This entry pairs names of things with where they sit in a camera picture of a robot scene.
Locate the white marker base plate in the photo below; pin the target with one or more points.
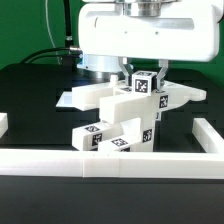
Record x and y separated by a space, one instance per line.
65 100

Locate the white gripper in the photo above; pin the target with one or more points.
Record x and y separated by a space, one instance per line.
185 30

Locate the white chair seat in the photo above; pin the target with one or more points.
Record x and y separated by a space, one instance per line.
132 123

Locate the white U-shaped obstacle fence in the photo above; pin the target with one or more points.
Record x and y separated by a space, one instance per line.
206 165

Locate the white part left edge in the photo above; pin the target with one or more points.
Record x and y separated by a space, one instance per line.
3 124

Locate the white chair back frame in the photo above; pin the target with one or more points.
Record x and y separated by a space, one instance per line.
115 96

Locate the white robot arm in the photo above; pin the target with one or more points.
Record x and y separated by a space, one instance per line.
98 63

